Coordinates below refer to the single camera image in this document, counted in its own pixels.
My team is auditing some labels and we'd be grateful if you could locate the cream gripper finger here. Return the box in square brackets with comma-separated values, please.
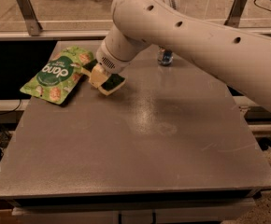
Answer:
[89, 63, 111, 88]

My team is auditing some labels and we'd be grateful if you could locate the green and yellow sponge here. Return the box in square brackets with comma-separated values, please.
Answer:
[81, 60, 125, 96]

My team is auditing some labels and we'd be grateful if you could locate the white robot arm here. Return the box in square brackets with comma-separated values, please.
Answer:
[96, 0, 271, 112]

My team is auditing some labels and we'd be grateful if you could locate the green rice chip bag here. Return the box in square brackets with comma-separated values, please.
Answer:
[20, 46, 94, 105]

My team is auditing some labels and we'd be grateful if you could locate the blue soda can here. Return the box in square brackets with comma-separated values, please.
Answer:
[157, 47, 173, 66]

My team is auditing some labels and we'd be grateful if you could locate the cardboard box under table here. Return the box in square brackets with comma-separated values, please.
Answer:
[0, 201, 17, 224]

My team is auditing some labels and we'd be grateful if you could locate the left metal bracket post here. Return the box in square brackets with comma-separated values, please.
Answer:
[16, 0, 42, 36]

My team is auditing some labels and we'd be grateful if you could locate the metal bracket post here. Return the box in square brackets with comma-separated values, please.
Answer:
[224, 0, 248, 28]
[16, 0, 42, 36]

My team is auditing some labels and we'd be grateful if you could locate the black cable at left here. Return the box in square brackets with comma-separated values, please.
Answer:
[0, 98, 22, 121]

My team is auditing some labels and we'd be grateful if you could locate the right metal bracket post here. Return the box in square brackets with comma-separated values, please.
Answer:
[224, 0, 248, 28]

